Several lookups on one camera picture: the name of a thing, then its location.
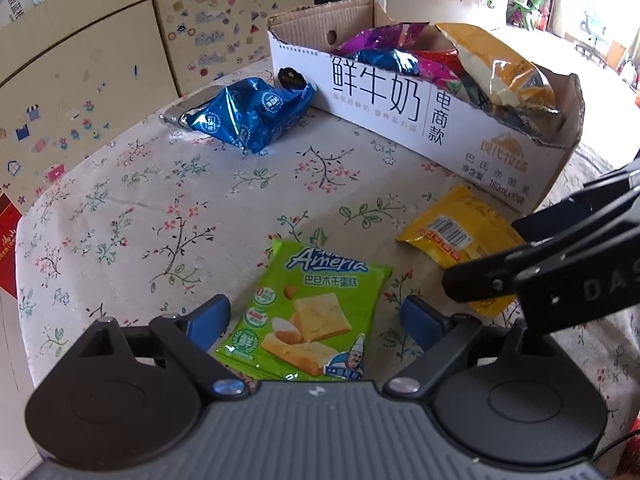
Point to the green potted plant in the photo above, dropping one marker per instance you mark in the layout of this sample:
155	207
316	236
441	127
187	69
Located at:
527	12

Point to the white cardboard box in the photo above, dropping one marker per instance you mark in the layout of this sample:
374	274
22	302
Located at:
380	105

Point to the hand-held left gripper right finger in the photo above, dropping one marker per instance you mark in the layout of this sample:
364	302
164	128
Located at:
420	320

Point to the red gift box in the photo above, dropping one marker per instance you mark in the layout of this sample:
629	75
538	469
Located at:
7	245

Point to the purple foil snack packet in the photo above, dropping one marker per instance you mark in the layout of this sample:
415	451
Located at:
380	37

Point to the red snack packet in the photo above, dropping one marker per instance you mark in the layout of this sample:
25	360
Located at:
437	53

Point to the yellow white chip bag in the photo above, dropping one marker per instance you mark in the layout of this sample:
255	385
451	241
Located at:
495	65

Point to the blue foil snack packet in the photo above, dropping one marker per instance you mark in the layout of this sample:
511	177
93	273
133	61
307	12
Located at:
250	110
390	62

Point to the yellow barcode snack packet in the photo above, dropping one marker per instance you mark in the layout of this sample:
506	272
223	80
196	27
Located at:
450	220

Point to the floral tablecloth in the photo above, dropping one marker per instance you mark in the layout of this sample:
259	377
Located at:
150	200

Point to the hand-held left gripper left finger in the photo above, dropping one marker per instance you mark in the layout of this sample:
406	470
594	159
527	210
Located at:
210	320

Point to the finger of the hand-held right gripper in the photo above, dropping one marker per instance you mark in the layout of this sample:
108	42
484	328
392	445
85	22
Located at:
585	195
480	275

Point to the cream cabinet with stickers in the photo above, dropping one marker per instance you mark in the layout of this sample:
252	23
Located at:
100	60

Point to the green cake snack packet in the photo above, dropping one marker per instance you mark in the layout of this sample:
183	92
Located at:
305	310

